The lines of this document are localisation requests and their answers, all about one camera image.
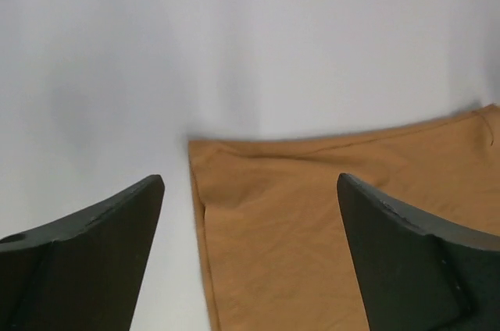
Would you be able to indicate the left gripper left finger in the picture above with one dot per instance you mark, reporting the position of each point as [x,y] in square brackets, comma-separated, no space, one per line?
[83,271]

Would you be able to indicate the tan tank top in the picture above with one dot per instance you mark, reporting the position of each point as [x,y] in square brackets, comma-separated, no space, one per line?
[272,246]

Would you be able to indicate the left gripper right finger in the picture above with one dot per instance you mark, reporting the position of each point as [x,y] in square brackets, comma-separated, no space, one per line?
[415,270]

